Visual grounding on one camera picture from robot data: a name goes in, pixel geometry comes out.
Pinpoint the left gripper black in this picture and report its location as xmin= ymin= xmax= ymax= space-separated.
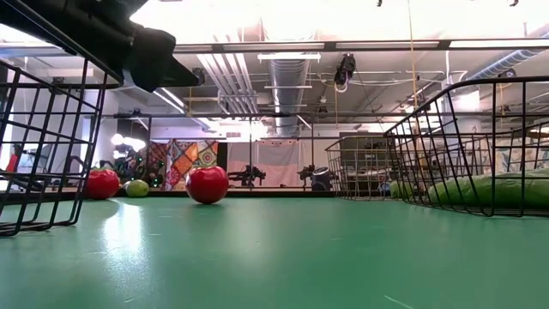
xmin=0 ymin=0 xmax=203 ymax=94

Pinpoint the black wire basket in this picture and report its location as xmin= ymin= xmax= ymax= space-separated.
xmin=383 ymin=76 xmax=549 ymax=218
xmin=0 ymin=12 xmax=125 ymax=238

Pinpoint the green round plastic fruit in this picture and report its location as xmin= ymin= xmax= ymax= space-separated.
xmin=124 ymin=179 xmax=150 ymax=198

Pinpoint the red plastic tomato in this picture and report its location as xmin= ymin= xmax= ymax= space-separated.
xmin=85 ymin=168 xmax=121 ymax=201
xmin=184 ymin=166 xmax=230 ymax=205

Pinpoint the green plastic lime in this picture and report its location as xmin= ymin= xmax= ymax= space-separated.
xmin=389 ymin=179 xmax=415 ymax=200

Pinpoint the green plastic cucumber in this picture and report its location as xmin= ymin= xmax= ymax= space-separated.
xmin=428 ymin=168 xmax=549 ymax=210

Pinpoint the colourful patchwork quilt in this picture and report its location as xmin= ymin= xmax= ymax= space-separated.
xmin=148 ymin=139 xmax=220 ymax=192

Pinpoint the robot with green lights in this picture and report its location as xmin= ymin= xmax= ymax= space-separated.
xmin=100 ymin=143 xmax=164 ymax=188

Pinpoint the white fluorescent light fixture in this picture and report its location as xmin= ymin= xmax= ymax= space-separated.
xmin=256 ymin=51 xmax=322 ymax=64

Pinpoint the pink cloth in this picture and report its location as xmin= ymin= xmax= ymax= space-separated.
xmin=226 ymin=139 xmax=304 ymax=189

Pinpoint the overhead rig beam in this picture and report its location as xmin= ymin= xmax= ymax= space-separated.
xmin=171 ymin=38 xmax=549 ymax=55

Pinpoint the black cylinder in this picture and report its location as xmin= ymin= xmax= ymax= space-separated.
xmin=311 ymin=166 xmax=334 ymax=192

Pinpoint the floral patterned cloth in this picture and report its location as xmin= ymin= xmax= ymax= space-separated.
xmin=480 ymin=136 xmax=549 ymax=175

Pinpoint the black background frame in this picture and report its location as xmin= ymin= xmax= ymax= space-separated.
xmin=113 ymin=112 xmax=317 ymax=192

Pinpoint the silver ventilation duct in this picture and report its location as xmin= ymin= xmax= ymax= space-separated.
xmin=268 ymin=58 xmax=311 ymax=137

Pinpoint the black hanging camera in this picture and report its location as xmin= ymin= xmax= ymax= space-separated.
xmin=333 ymin=53 xmax=357 ymax=94

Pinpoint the silver wire basket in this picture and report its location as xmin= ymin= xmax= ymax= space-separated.
xmin=324 ymin=135 xmax=398 ymax=202

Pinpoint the yellow hanging cord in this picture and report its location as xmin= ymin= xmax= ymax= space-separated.
xmin=406 ymin=0 xmax=419 ymax=104

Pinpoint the grey ribbed duct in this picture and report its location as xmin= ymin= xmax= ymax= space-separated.
xmin=465 ymin=23 xmax=549 ymax=82

